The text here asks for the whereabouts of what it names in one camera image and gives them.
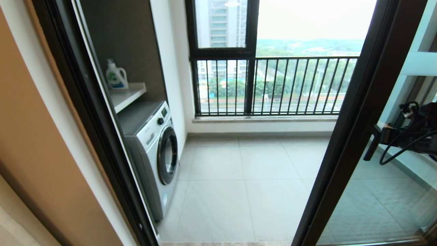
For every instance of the dark outer door frame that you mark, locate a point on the dark outer door frame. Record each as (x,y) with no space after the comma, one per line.
(88,102)

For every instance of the brown-framed sliding glass door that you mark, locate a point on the brown-framed sliding glass door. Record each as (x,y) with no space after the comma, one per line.
(341,136)

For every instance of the white front-load washing machine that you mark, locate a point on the white front-load washing machine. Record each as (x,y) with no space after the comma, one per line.
(146,136)

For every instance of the grey stone window sill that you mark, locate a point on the grey stone window sill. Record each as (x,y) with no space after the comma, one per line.
(256,119)

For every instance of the white laundry detergent bottle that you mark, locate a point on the white laundry detergent bottle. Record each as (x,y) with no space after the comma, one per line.
(116,77)

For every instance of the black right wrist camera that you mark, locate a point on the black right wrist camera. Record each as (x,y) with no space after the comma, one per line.
(428,112)

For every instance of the black balcony railing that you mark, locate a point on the black balcony railing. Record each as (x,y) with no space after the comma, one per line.
(290,57)

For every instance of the dark window frame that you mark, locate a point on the dark window frame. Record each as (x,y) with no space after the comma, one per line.
(251,85)

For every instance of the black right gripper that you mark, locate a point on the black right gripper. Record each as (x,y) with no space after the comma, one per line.
(409,136)

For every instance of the white wall shelf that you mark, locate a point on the white wall shelf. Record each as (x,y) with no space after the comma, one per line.
(126,95)

